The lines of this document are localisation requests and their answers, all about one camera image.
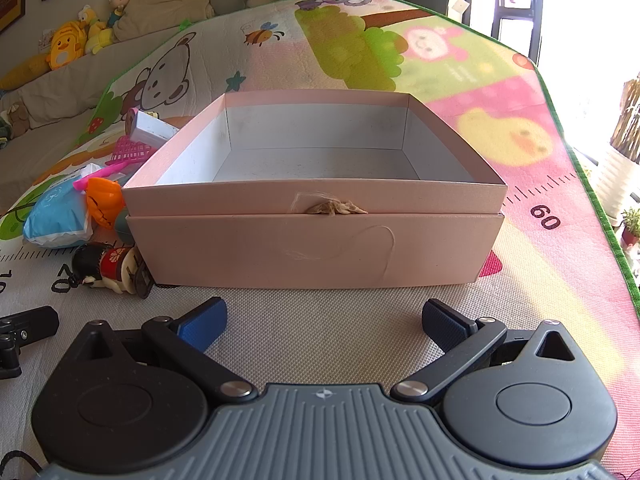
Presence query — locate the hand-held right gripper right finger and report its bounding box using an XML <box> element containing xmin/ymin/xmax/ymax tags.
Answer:
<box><xmin>390</xmin><ymin>298</ymin><xmax>581</xmax><ymax>405</ymax></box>

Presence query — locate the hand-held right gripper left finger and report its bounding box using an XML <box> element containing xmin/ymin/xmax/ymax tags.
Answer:
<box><xmin>65</xmin><ymin>296</ymin><xmax>258</xmax><ymax>404</ymax></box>

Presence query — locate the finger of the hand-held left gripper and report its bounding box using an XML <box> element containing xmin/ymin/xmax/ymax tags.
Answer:
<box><xmin>0</xmin><ymin>305</ymin><xmax>60</xmax><ymax>381</ymax></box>

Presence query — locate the blue tissue packet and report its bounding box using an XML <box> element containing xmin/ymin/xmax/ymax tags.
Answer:
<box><xmin>22</xmin><ymin>162</ymin><xmax>96</xmax><ymax>250</ymax></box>

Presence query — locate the pink cardboard box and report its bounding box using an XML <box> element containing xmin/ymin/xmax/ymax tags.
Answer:
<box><xmin>122</xmin><ymin>90</ymin><xmax>508</xmax><ymax>291</ymax></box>

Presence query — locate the orange pumpkin toy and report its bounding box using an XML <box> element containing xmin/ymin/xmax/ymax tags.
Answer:
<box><xmin>86</xmin><ymin>177</ymin><xmax>126</xmax><ymax>231</ymax></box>

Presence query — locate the light blue USB device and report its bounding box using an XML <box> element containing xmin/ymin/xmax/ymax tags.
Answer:
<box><xmin>128</xmin><ymin>108</ymin><xmax>180</xmax><ymax>149</ymax></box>

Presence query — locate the black-haired doll figure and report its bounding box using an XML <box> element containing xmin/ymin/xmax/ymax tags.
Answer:
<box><xmin>70</xmin><ymin>241</ymin><xmax>156</xmax><ymax>300</ymax></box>

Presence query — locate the pink plastic comb toy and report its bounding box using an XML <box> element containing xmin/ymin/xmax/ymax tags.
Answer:
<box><xmin>105</xmin><ymin>136</ymin><xmax>156</xmax><ymax>166</ymax></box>

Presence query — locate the brown plush toy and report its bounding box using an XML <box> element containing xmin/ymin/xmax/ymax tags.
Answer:
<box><xmin>0</xmin><ymin>102</ymin><xmax>32</xmax><ymax>139</ymax></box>

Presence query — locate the small red potted plant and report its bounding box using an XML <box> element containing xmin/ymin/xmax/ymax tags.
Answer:
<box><xmin>620</xmin><ymin>207</ymin><xmax>640</xmax><ymax>249</ymax></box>

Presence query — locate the cartoon printed play mat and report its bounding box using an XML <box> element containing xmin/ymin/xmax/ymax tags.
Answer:
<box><xmin>0</xmin><ymin>0</ymin><xmax>640</xmax><ymax>480</ymax></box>

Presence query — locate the white plant pot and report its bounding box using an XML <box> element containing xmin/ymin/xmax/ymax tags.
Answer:
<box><xmin>590</xmin><ymin>142</ymin><xmax>640</xmax><ymax>217</ymax></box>

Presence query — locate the beige covered sofa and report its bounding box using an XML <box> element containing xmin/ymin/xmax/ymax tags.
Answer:
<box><xmin>0</xmin><ymin>7</ymin><xmax>251</xmax><ymax>211</ymax></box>

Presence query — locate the yellow long plush pillow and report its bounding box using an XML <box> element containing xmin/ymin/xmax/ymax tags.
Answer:
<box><xmin>0</xmin><ymin>52</ymin><xmax>52</xmax><ymax>92</ymax></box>

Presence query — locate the yellow duck plush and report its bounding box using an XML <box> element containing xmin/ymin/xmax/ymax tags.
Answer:
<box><xmin>47</xmin><ymin>20</ymin><xmax>89</xmax><ymax>72</ymax></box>

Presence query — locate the yellow bear plush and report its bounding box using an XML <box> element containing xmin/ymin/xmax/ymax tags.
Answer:
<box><xmin>77</xmin><ymin>5</ymin><xmax>116</xmax><ymax>56</ymax></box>

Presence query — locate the beige cushion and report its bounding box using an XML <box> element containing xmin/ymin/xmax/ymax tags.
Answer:
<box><xmin>112</xmin><ymin>0</ymin><xmax>219</xmax><ymax>42</ymax></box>

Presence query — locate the black metal rack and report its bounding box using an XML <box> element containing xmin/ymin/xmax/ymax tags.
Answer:
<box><xmin>492</xmin><ymin>0</ymin><xmax>546</xmax><ymax>58</ymax></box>

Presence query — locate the boy doll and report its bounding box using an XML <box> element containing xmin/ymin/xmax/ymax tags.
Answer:
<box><xmin>107</xmin><ymin>0</ymin><xmax>135</xmax><ymax>29</ymax></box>

